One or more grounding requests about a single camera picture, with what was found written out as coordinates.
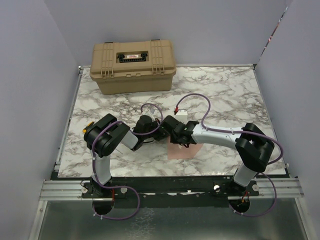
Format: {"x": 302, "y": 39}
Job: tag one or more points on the pink paper envelope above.
{"x": 185, "y": 153}

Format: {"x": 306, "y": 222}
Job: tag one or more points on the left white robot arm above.
{"x": 103, "y": 137}

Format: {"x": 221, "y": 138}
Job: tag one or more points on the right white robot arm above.
{"x": 252, "y": 145}

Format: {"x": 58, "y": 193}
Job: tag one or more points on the tan plastic toolbox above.
{"x": 132, "y": 67}

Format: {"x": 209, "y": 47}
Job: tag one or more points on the yellow black screwdriver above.
{"x": 87, "y": 127}

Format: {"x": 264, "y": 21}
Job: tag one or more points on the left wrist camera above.
{"x": 151, "y": 113}

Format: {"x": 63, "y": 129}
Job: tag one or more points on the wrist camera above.
{"x": 151, "y": 113}
{"x": 182, "y": 116}

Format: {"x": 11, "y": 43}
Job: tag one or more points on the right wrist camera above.
{"x": 182, "y": 116}

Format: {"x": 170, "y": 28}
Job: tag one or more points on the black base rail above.
{"x": 168, "y": 192}

